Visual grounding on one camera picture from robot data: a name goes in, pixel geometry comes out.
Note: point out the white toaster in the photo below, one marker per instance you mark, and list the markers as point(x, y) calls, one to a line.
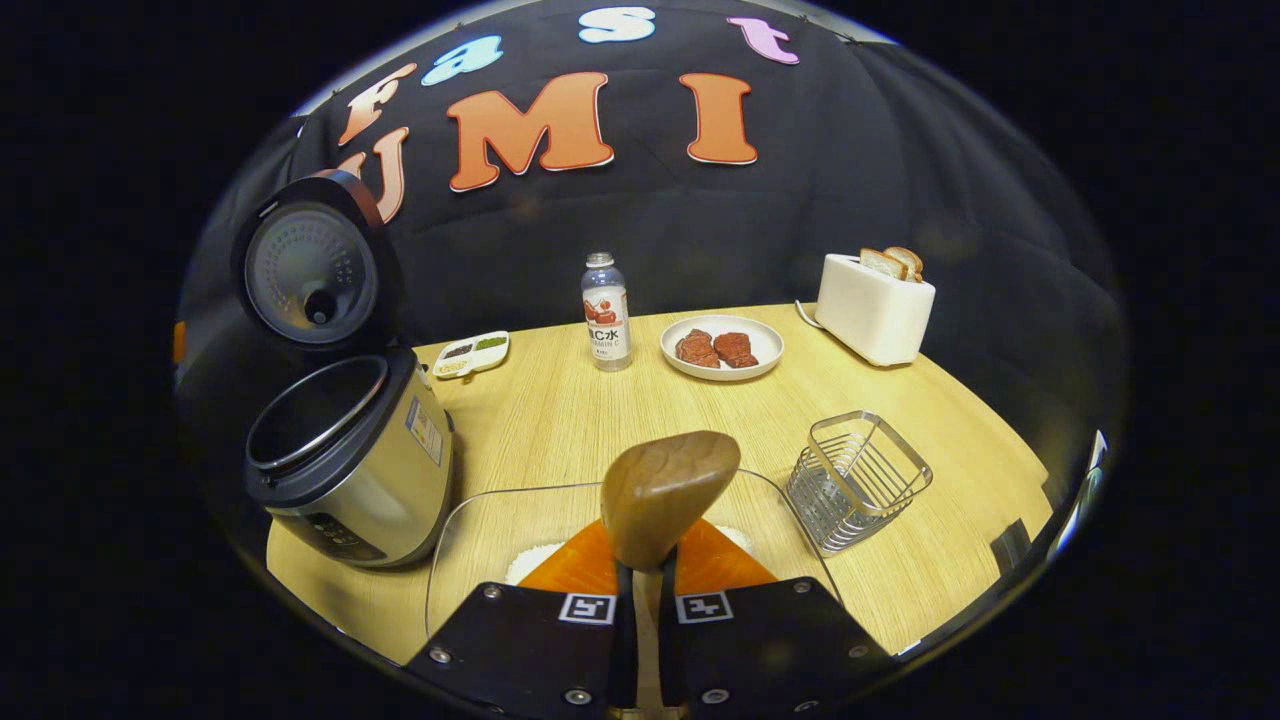
point(875, 315)

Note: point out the clear glass rice container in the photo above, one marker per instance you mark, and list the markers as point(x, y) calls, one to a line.
point(480, 540)

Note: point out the toasted bread slice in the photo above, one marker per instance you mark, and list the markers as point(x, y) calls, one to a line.
point(882, 264)
point(910, 262)

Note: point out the clear plastic drink bottle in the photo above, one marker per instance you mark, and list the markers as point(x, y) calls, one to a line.
point(607, 320)

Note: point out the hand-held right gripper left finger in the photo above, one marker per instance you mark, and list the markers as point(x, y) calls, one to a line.
point(530, 650)

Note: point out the white divided bean dish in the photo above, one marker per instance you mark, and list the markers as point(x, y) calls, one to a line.
point(470, 355)

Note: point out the white round plate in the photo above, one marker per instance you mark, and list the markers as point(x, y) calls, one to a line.
point(770, 345)

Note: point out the silver black rice cooker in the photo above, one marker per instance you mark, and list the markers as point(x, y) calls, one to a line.
point(390, 490)

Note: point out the red meat slice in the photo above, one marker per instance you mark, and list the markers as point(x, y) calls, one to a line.
point(736, 350)
point(697, 349)

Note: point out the wooden spoon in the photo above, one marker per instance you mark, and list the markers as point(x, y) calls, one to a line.
point(665, 490)

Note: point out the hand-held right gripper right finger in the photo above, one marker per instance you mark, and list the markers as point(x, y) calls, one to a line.
point(770, 650)

